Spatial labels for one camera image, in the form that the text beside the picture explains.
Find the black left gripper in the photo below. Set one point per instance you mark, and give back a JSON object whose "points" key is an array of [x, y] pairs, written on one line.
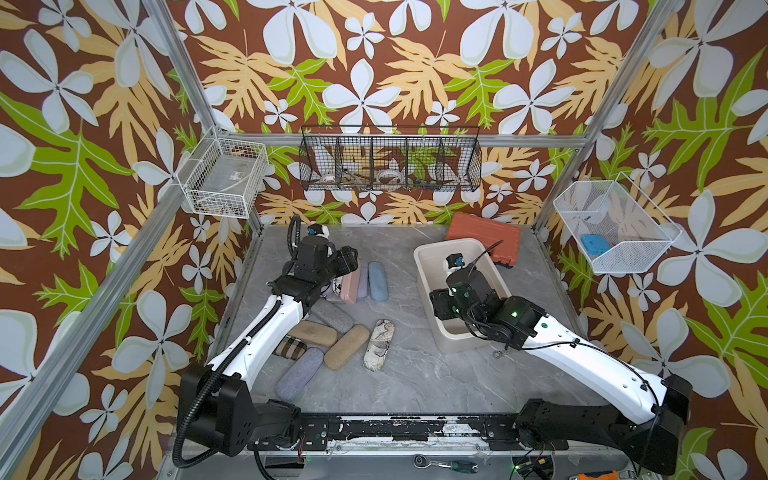
{"points": [[344, 261]]}

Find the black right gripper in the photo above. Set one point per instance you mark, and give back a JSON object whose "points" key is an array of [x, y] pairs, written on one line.
{"points": [[440, 298]]}

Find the pink glasses case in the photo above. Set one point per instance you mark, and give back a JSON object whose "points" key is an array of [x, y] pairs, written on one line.
{"points": [[349, 287]]}

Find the cream plastic storage box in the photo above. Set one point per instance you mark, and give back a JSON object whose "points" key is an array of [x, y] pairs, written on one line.
{"points": [[451, 336]]}

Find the tan fabric glasses case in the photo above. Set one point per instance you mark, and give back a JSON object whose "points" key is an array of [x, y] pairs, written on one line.
{"points": [[346, 347]]}

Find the world map print glasses case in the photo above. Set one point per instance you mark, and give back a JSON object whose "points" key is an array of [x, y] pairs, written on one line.
{"points": [[379, 345]]}

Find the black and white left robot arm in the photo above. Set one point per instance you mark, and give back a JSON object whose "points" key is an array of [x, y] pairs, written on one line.
{"points": [[216, 411]]}

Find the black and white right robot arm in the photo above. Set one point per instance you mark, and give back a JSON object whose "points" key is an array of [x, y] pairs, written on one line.
{"points": [[644, 414]]}

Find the purple fabric glasses case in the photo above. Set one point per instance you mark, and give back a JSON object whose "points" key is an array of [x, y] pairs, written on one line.
{"points": [[363, 284]]}

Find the grey fabric glasses case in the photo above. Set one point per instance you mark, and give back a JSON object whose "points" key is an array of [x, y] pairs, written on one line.
{"points": [[331, 315]]}

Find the light blue fabric glasses case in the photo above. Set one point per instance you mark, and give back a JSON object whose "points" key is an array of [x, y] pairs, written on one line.
{"points": [[377, 280]]}

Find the beige fabric glasses case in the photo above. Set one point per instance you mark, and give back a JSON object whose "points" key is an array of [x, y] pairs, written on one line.
{"points": [[314, 334]]}

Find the plaid glasses case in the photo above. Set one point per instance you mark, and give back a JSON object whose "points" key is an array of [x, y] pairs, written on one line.
{"points": [[291, 348]]}

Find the lavender fabric glasses case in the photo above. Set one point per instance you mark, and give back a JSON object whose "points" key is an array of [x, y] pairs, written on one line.
{"points": [[299, 374]]}

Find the blue object in basket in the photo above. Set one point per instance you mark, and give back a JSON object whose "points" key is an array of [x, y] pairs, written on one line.
{"points": [[595, 245]]}

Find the ratchet screwdriver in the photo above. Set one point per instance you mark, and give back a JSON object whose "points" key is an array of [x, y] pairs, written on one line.
{"points": [[459, 466]]}

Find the black wire basket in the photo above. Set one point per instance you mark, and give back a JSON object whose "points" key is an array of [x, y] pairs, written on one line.
{"points": [[389, 158]]}

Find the white wire basket left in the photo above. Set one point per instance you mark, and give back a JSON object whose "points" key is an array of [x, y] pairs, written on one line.
{"points": [[222, 174]]}

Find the white wire basket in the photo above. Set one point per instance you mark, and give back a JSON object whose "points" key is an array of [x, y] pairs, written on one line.
{"points": [[639, 230], [222, 174]]}

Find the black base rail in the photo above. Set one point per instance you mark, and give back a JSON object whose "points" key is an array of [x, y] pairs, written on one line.
{"points": [[336, 432]]}

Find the white wire basket right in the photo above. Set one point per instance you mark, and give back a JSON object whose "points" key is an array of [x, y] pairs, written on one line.
{"points": [[639, 230]]}

